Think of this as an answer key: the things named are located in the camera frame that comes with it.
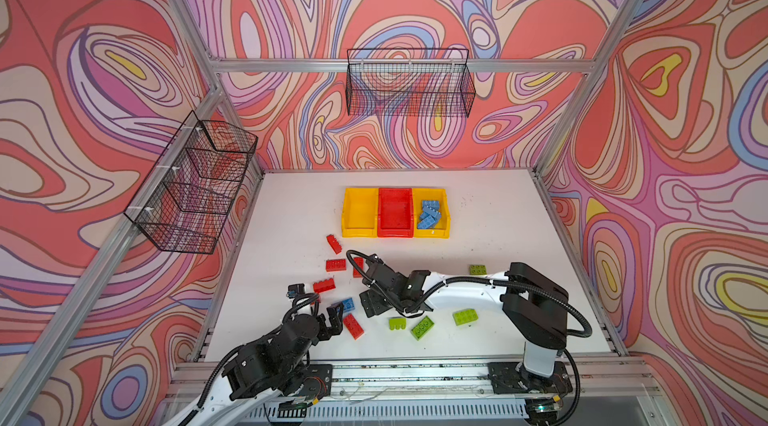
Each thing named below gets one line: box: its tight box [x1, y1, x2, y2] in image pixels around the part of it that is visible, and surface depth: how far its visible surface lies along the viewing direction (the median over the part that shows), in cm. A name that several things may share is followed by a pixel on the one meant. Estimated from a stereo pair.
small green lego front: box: [389, 317, 407, 331], surface depth 83 cm
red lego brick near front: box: [343, 313, 365, 340], surface depth 82 cm
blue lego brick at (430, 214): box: [420, 206, 442, 220], surface depth 103 cm
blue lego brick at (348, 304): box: [341, 297, 355, 313], surface depth 86 cm
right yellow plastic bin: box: [412, 188, 451, 239], surface depth 101 cm
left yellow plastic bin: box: [341, 188, 379, 238], surface depth 107 cm
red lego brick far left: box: [326, 234, 342, 255], surface depth 100 cm
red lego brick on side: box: [313, 278, 336, 294], surface depth 90 cm
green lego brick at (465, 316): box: [452, 308, 479, 326], surface depth 84 cm
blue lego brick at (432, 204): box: [422, 200, 441, 212], surface depth 110 cm
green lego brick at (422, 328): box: [410, 315, 435, 341], surface depth 83 cm
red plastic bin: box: [377, 188, 414, 238], surface depth 102 cm
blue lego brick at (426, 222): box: [418, 214, 436, 229], surface depth 102 cm
